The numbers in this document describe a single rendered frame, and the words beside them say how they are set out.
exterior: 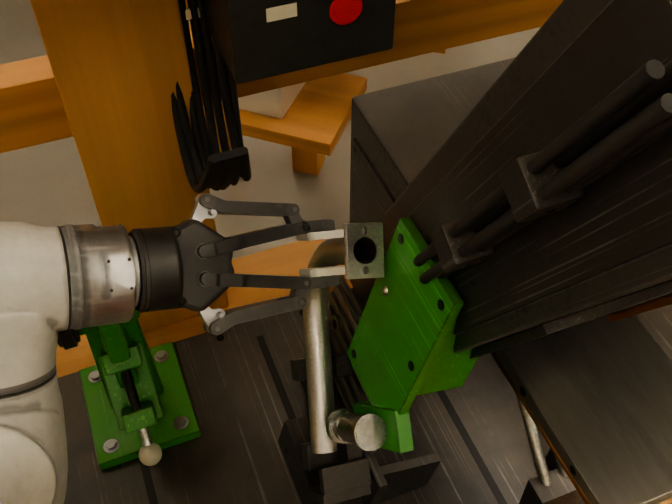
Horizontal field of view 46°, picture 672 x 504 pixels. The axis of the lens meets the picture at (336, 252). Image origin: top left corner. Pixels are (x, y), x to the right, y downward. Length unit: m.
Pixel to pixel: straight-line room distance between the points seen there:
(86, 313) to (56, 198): 2.08
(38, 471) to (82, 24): 0.43
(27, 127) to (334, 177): 1.76
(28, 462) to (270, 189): 2.04
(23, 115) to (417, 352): 0.54
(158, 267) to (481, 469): 0.53
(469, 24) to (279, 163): 1.67
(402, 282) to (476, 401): 0.35
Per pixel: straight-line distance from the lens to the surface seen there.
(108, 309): 0.69
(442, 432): 1.06
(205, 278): 0.72
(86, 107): 0.91
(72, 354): 1.20
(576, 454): 0.81
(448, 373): 0.83
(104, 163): 0.96
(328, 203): 2.58
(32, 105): 1.01
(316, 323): 0.90
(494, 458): 1.05
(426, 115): 0.94
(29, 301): 0.67
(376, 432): 0.84
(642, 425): 0.85
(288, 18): 0.78
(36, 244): 0.68
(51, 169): 2.87
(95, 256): 0.68
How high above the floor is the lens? 1.82
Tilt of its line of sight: 48 degrees down
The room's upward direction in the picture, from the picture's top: straight up
